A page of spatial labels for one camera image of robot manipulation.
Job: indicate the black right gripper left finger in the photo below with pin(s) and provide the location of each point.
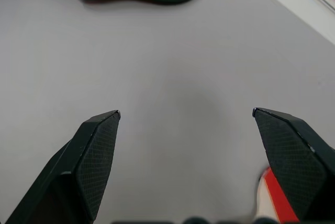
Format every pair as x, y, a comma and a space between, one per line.
86, 161

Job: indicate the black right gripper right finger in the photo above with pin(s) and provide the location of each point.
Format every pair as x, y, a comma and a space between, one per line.
293, 161

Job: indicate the red and white object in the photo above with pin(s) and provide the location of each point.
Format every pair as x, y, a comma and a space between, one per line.
276, 195

